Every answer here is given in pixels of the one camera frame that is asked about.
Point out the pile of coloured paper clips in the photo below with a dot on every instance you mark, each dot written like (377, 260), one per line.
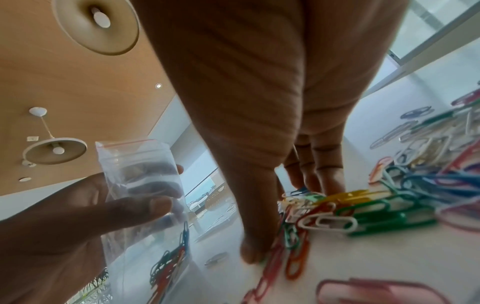
(393, 207)

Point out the grey lone paper clip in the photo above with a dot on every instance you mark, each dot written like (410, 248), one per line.
(216, 259)

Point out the clear plastic zip bag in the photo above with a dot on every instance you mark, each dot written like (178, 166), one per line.
(127, 154)

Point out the white pendant ceiling lamp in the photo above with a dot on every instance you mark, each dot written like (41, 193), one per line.
(54, 150)

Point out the person's left hand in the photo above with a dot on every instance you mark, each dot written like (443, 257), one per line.
(48, 237)

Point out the person's right hand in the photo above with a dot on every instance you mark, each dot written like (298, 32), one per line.
(240, 89)

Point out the white window frame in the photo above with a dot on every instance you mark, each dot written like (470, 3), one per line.
(420, 56)

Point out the bunch of bagged paper clips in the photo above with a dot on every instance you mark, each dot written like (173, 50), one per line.
(170, 261)

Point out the white round ceiling sensor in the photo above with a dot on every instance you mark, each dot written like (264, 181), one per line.
(25, 179)

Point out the large round ceiling lamp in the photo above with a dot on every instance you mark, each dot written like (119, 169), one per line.
(108, 32)

